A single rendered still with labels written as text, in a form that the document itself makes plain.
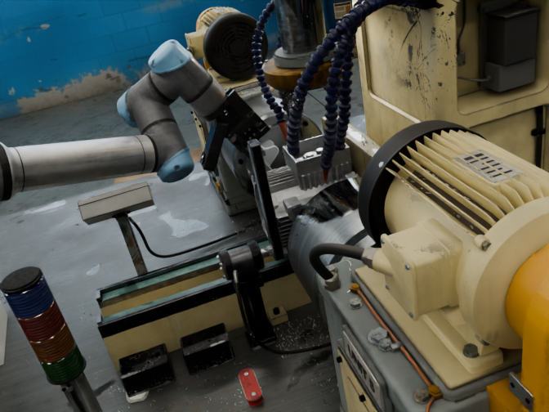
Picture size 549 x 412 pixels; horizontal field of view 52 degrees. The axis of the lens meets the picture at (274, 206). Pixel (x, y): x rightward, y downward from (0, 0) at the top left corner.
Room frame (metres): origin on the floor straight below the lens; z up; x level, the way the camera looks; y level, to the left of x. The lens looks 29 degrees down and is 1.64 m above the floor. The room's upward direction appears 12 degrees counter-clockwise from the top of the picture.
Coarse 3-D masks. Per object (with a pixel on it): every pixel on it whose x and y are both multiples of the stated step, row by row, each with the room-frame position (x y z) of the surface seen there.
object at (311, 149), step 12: (300, 144) 1.15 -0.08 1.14; (312, 144) 1.16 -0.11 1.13; (288, 156) 1.10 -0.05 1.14; (300, 156) 1.14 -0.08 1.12; (312, 156) 1.09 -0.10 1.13; (336, 156) 1.06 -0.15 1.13; (348, 156) 1.07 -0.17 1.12; (300, 168) 1.05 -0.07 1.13; (312, 168) 1.05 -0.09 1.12; (336, 168) 1.06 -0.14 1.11; (348, 168) 1.07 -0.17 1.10; (300, 180) 1.05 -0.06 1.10; (312, 180) 1.05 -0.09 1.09
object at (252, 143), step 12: (252, 144) 0.94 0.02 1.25; (252, 156) 0.93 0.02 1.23; (252, 168) 0.95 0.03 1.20; (264, 168) 0.93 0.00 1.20; (264, 180) 0.93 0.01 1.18; (264, 192) 0.93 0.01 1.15; (264, 204) 0.93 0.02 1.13; (264, 216) 0.95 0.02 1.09; (276, 228) 0.93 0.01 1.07; (276, 240) 0.93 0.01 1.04; (276, 252) 0.93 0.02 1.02
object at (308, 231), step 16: (320, 192) 0.88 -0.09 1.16; (336, 192) 0.86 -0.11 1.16; (352, 192) 0.84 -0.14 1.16; (304, 208) 0.87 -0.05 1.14; (320, 208) 0.84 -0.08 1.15; (336, 208) 0.81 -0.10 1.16; (352, 208) 0.79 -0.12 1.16; (304, 224) 0.84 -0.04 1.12; (320, 224) 0.80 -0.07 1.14; (336, 224) 0.77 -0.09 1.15; (352, 224) 0.75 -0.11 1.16; (288, 240) 0.87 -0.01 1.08; (304, 240) 0.81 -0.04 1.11; (320, 240) 0.77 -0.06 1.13; (336, 240) 0.74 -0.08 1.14; (352, 240) 0.72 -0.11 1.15; (368, 240) 0.71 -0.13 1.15; (288, 256) 0.86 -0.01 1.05; (304, 256) 0.79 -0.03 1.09; (320, 256) 0.75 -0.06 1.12; (336, 256) 0.72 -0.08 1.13; (304, 272) 0.78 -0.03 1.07; (304, 288) 0.80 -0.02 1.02; (320, 304) 0.71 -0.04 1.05
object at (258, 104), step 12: (276, 96) 1.47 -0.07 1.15; (252, 108) 1.39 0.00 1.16; (264, 108) 1.36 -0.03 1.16; (264, 120) 1.31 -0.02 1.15; (276, 120) 1.31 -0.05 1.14; (312, 120) 1.34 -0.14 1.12; (276, 132) 1.31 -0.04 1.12; (312, 132) 1.33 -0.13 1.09; (228, 144) 1.36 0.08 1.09; (276, 144) 1.31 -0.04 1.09; (228, 156) 1.35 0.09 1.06; (240, 156) 1.29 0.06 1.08; (276, 156) 1.30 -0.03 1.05; (240, 168) 1.29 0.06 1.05; (240, 180) 1.29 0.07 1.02; (252, 192) 1.29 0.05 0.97
